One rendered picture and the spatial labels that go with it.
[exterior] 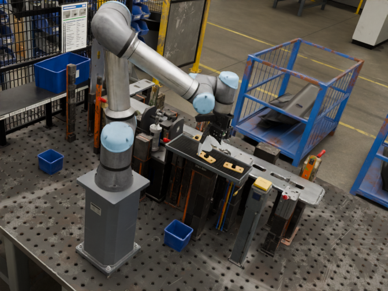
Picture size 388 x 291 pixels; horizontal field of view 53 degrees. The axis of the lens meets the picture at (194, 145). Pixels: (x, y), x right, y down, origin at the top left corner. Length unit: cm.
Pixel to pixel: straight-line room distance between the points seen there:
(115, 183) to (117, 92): 34
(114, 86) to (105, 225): 54
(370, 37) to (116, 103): 842
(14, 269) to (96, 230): 69
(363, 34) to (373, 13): 47
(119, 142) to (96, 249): 53
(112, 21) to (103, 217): 74
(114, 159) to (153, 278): 58
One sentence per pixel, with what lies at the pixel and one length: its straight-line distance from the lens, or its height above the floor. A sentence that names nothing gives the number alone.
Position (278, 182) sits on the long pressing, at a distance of 196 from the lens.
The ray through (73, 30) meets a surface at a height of 128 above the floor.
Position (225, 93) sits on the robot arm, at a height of 149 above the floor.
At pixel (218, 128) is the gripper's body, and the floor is 134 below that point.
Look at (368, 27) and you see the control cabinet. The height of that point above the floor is 43.
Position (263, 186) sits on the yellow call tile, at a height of 116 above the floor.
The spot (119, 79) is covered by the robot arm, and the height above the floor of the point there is 148.
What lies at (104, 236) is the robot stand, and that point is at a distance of 164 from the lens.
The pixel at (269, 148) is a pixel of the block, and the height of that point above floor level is 103.
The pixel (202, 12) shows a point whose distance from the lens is 549.
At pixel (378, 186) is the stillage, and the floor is 17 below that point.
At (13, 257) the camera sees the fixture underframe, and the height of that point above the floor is 47.
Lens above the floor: 208
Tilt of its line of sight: 32 degrees down
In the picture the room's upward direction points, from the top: 11 degrees clockwise
